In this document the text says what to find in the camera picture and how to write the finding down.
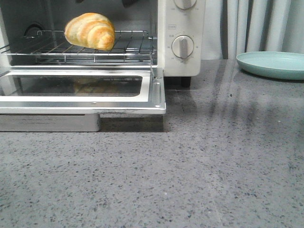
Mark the metal wire oven rack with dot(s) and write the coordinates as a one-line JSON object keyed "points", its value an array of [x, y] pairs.
{"points": [[50, 47]]}

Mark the glass oven door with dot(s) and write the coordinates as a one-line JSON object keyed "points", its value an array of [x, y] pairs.
{"points": [[73, 99]]}

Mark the upper oven dial knob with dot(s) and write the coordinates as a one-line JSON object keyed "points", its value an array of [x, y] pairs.
{"points": [[185, 4]]}

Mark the light green round plate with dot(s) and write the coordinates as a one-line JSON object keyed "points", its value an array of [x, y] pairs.
{"points": [[272, 64]]}

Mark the golden croissant bread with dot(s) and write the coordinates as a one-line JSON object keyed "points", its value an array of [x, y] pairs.
{"points": [[91, 30]]}

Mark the lower oven dial knob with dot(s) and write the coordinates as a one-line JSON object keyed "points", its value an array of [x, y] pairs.
{"points": [[182, 46]]}

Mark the oven dial knob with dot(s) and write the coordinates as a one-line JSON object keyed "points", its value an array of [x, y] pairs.
{"points": [[185, 4], [182, 46]]}

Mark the white Toshiba toaster oven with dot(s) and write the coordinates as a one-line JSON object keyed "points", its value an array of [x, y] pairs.
{"points": [[162, 20]]}

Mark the grey pleated curtain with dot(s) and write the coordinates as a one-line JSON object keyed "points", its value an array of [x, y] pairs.
{"points": [[232, 27]]}

